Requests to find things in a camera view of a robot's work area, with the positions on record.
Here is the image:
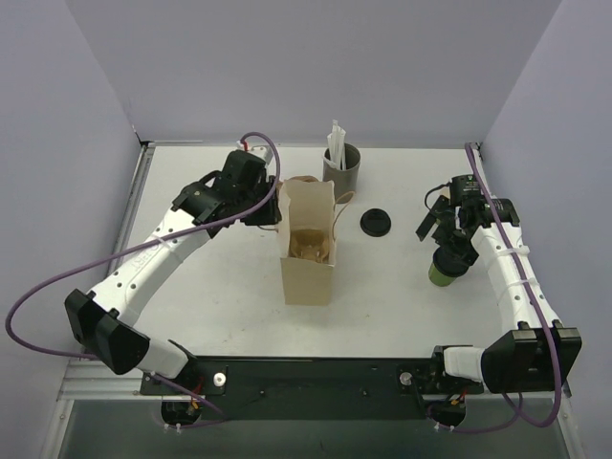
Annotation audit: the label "black plastic cup lid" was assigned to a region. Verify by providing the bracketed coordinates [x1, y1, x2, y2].
[432, 247, 470, 278]

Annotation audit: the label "green paper coffee cup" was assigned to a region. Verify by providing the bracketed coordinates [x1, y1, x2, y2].
[427, 263, 455, 287]

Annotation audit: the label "brown paper takeout bag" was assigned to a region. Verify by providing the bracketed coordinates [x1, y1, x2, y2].
[266, 176, 355, 306]

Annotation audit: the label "single brown pulp carrier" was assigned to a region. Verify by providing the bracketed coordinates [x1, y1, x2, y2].
[289, 229, 330, 263]

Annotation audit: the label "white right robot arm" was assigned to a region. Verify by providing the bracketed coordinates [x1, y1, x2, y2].
[416, 174, 582, 393]

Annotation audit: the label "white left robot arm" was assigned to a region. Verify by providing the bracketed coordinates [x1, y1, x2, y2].
[64, 146, 280, 394]

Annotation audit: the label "stack of black lids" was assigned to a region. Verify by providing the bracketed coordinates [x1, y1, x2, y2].
[360, 208, 392, 237]

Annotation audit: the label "white wrapped straws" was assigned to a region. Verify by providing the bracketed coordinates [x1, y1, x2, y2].
[327, 120, 346, 170]

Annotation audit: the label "grey cylindrical straw holder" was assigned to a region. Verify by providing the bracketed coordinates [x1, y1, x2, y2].
[322, 143, 361, 199]

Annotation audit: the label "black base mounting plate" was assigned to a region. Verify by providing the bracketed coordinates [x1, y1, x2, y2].
[140, 357, 483, 424]

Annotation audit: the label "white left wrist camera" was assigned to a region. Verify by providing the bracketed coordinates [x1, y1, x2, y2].
[236, 141, 274, 164]

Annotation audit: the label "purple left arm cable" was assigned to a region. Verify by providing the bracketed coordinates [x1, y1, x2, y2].
[4, 131, 279, 429]

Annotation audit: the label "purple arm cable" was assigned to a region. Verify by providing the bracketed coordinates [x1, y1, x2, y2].
[4, 131, 279, 429]
[427, 142, 563, 434]

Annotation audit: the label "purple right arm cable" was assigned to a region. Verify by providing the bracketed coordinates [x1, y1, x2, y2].
[427, 142, 563, 434]

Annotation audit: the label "aluminium frame rail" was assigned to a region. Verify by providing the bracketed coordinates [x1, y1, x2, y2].
[56, 358, 573, 402]

